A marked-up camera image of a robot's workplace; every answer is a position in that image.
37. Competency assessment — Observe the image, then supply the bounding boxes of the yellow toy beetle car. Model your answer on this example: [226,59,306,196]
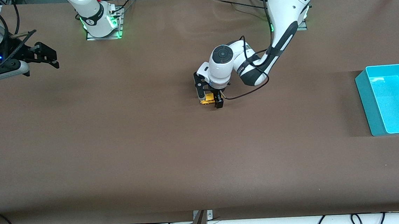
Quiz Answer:
[199,93,218,106]

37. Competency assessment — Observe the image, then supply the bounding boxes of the teal plastic bin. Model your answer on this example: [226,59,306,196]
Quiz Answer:
[354,64,399,138]

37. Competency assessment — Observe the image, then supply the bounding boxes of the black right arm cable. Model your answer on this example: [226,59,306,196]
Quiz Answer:
[0,0,39,65]

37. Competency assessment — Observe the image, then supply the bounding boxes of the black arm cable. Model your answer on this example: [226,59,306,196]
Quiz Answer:
[212,0,290,101]
[0,0,39,65]

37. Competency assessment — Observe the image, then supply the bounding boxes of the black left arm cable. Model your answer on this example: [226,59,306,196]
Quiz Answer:
[212,0,290,101]

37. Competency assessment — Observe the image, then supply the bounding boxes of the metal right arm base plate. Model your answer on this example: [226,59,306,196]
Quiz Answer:
[83,5,125,42]

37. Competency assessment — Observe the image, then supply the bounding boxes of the long black table cable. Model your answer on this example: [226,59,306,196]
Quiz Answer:
[212,0,270,14]

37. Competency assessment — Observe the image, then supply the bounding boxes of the black base connector cables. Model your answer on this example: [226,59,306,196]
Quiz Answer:
[106,0,138,19]

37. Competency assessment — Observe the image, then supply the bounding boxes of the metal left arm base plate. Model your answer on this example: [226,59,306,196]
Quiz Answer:
[268,4,309,34]

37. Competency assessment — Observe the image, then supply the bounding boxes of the small metal bracket plate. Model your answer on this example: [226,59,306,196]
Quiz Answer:
[192,210,214,221]

